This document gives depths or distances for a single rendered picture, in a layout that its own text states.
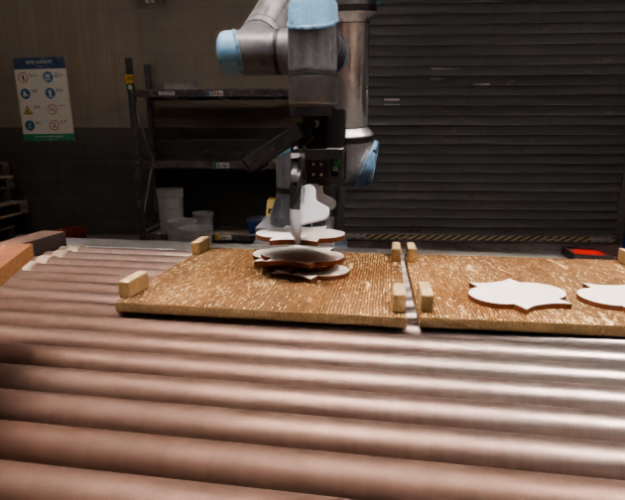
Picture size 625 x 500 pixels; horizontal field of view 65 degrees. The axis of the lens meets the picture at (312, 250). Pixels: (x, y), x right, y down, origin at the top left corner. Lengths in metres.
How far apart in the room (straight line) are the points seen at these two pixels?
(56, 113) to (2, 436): 5.96
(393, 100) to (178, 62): 2.36
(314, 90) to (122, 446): 0.53
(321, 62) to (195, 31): 5.10
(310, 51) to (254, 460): 0.55
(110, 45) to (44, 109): 1.07
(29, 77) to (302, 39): 5.90
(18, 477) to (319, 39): 0.62
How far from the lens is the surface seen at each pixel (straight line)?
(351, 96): 1.21
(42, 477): 0.45
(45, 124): 6.47
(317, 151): 0.75
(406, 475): 0.41
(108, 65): 6.13
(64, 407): 0.54
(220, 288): 0.77
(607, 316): 0.75
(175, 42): 5.88
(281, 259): 0.80
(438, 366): 0.58
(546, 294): 0.78
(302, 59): 0.76
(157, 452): 0.44
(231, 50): 0.89
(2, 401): 0.57
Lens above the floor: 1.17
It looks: 13 degrees down
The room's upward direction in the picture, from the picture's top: straight up
